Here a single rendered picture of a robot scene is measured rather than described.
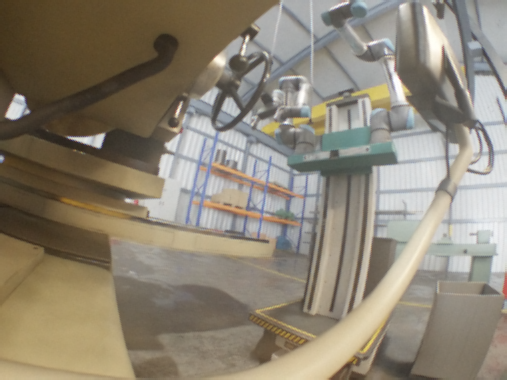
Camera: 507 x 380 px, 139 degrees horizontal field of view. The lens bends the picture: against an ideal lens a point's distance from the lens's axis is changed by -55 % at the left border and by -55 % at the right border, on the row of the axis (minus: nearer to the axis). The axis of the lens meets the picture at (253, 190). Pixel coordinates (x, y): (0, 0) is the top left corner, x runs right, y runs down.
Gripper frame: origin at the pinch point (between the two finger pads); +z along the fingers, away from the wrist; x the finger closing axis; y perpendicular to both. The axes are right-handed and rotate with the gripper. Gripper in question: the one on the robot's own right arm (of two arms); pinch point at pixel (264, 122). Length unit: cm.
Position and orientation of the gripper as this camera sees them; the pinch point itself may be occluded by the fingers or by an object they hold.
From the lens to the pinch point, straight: 103.2
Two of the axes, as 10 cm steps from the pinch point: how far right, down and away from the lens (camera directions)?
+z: -3.0, 7.8, -5.5
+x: -7.9, 1.2, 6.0
